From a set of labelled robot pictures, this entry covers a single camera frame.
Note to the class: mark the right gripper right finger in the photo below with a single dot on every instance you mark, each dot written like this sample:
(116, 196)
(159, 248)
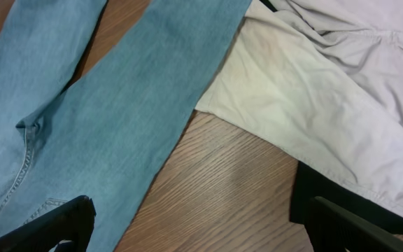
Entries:
(332, 228)

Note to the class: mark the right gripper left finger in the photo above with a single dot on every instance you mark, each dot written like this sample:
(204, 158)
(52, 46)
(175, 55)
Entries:
(69, 227)

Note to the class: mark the light blue denim jeans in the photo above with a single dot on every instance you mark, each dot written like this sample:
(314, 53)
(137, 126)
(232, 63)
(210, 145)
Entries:
(107, 134)

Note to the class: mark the black garment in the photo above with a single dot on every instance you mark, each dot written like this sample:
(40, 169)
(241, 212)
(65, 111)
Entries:
(327, 196)

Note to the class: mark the beige garment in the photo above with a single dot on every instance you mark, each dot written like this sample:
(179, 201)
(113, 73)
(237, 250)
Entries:
(323, 81)

